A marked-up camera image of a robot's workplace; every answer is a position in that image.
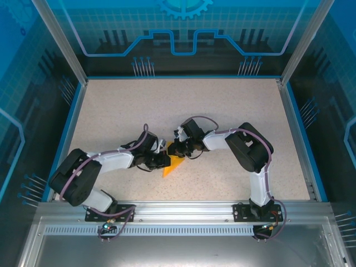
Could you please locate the orange square paper sheet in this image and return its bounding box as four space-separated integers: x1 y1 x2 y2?
162 140 186 178

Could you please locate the grey metal sheet panel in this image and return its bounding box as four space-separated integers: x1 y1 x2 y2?
16 216 348 267

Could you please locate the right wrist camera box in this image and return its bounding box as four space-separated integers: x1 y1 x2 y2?
174 126 186 144

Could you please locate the long aluminium mounting rail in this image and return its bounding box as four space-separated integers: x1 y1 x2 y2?
36 200 332 222

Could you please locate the slotted metal cable duct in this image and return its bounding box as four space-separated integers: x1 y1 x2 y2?
43 225 325 237

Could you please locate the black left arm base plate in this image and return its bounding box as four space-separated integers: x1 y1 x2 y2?
85 204 136 223

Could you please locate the cable connector plug with LED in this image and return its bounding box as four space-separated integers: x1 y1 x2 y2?
101 219 117 234
260 221 280 232

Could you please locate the aluminium table side rail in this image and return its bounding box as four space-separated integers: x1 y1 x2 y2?
51 79 89 202
276 78 319 201

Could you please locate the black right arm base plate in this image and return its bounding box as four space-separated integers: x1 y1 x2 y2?
233 202 284 223

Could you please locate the blue table border frame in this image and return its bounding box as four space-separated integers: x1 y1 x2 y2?
41 74 329 203

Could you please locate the aluminium frame post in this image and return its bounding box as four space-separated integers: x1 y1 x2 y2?
31 0 89 85
280 0 336 86

